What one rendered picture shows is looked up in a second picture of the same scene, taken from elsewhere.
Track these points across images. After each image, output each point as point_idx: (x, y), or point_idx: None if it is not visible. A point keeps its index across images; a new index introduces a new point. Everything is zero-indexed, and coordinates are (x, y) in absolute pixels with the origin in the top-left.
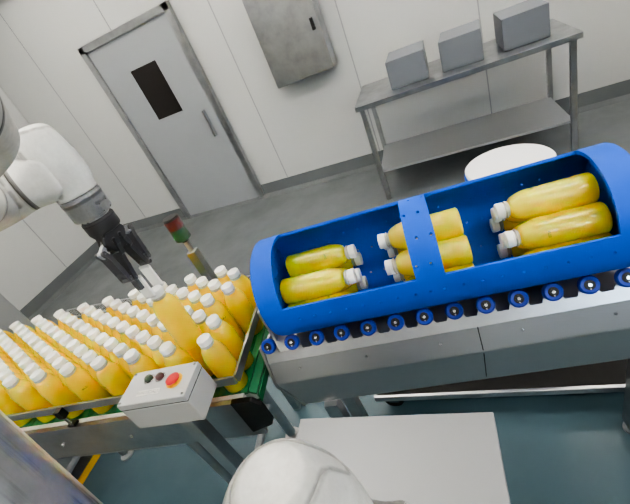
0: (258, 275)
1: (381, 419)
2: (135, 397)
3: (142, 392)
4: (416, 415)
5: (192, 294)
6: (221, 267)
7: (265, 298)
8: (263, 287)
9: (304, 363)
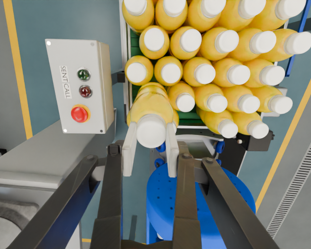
0: (169, 231)
1: (77, 231)
2: (58, 65)
3: (64, 74)
4: (79, 244)
5: (239, 75)
6: (285, 108)
7: (151, 215)
8: (157, 224)
9: (153, 156)
